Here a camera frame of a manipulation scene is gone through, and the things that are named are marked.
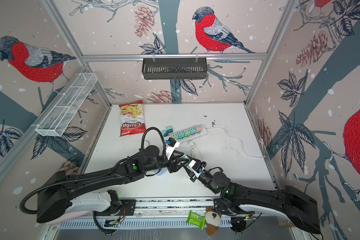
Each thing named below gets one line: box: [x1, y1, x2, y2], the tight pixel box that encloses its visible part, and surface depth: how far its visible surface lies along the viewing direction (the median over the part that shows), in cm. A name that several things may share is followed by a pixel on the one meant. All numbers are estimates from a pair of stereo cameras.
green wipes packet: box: [187, 210, 206, 231], surface depth 71 cm
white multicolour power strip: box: [178, 124, 208, 143], surface depth 101 cm
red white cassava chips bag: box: [119, 100, 146, 137], surface depth 108 cm
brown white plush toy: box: [205, 206, 222, 236], surface depth 70 cm
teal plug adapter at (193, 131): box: [189, 127, 197, 135], surface depth 98 cm
